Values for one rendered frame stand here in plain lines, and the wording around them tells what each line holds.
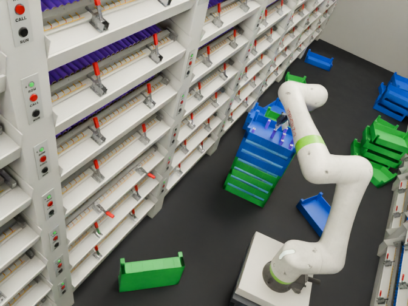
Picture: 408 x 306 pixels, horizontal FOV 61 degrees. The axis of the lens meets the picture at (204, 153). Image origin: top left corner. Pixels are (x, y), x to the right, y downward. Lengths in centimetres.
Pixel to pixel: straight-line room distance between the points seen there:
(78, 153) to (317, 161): 83
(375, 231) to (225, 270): 115
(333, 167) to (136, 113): 74
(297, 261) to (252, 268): 27
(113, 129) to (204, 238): 109
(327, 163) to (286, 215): 110
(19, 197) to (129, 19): 55
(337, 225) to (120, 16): 110
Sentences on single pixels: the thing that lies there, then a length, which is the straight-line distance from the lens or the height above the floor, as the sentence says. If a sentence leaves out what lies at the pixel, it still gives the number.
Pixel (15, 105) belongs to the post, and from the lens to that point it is 81.
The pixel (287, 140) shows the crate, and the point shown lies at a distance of 212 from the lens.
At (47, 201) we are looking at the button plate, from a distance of 109.
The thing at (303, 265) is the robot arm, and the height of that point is 57.
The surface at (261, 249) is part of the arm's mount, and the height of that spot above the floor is 34.
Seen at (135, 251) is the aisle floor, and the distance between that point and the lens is 198.
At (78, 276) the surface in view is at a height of 16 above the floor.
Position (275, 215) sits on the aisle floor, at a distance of 235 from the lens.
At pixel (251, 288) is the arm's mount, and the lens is 163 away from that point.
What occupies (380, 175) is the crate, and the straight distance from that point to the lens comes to 314.
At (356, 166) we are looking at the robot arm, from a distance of 141.
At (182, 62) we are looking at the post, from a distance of 135.
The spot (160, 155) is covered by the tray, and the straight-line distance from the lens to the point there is 167.
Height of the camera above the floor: 174
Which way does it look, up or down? 44 degrees down
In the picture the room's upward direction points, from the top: 17 degrees clockwise
